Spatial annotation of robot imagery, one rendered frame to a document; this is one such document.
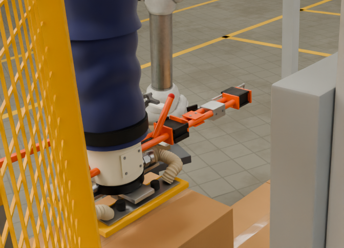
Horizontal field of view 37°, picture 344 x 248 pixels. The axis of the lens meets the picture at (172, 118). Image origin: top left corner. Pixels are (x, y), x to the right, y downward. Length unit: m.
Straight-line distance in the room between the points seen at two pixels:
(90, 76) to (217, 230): 0.69
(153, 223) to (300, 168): 1.26
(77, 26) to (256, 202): 1.47
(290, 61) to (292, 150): 4.85
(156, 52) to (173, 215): 0.85
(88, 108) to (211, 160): 2.67
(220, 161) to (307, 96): 3.57
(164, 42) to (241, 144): 2.11
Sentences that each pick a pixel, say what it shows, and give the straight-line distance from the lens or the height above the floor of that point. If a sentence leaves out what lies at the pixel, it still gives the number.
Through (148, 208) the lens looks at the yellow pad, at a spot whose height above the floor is 1.08.
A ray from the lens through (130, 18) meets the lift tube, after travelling 1.37.
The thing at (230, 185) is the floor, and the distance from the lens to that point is 3.71.
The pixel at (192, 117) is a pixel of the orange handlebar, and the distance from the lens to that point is 1.78.
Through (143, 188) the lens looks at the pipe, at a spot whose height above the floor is 1.12.
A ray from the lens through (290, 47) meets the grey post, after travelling 5.28.
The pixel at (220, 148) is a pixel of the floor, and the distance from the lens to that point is 4.20.
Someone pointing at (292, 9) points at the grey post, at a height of 0.81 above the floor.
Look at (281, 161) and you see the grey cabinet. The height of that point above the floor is 1.70.
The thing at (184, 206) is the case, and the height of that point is 0.95.
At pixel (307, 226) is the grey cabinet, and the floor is 1.64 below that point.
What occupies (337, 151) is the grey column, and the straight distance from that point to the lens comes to 0.48.
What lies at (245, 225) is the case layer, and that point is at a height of 0.54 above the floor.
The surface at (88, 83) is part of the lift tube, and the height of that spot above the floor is 1.48.
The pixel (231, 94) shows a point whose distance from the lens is 1.93.
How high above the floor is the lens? 1.93
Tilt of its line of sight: 24 degrees down
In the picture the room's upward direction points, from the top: 4 degrees counter-clockwise
